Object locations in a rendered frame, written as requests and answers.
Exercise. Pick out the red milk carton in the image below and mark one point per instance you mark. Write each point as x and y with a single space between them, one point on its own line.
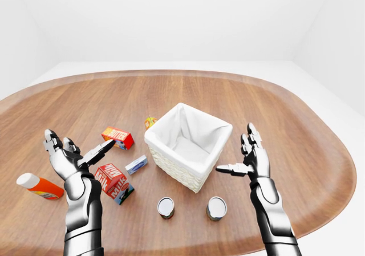
114 183

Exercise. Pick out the red butter box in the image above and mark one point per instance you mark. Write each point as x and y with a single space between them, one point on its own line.
118 137

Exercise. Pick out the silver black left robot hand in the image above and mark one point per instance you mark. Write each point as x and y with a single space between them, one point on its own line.
63 159

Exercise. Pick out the white lined wicker basket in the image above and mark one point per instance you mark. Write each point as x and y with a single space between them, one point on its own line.
188 146

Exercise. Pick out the blue yellow labelled tin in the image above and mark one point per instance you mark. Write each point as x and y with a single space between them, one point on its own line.
216 208

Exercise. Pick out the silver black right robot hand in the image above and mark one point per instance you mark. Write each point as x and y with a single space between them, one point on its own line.
258 159

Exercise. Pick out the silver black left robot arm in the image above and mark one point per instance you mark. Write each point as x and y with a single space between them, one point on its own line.
82 213

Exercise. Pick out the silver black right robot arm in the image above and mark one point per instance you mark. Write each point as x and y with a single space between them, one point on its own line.
272 216

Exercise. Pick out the red green labelled tin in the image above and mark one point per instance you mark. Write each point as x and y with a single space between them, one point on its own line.
166 207

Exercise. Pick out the orange bottle with white cap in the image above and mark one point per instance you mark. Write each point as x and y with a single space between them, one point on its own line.
40 186

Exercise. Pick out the small blue white box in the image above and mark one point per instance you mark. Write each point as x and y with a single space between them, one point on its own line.
137 164

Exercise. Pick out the small orange yellow carton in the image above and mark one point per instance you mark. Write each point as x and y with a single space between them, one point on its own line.
150 122

